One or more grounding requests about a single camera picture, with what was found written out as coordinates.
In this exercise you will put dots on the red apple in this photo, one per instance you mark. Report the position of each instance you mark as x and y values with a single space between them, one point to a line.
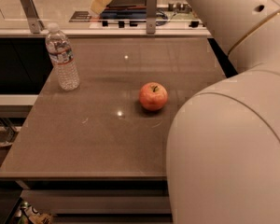
153 96

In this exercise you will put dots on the metal glass bracket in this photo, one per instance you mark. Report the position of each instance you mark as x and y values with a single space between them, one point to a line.
36 26
151 16

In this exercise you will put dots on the left metal glass bracket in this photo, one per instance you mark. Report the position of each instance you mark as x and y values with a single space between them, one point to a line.
36 26

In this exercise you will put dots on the snack items under table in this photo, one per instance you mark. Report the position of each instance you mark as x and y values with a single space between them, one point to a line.
27 214

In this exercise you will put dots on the middle metal glass bracket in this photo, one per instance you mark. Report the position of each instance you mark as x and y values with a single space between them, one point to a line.
151 16

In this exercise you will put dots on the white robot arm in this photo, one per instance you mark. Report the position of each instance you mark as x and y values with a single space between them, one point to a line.
223 147

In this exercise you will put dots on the clear plastic water bottle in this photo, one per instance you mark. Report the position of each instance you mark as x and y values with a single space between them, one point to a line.
62 57

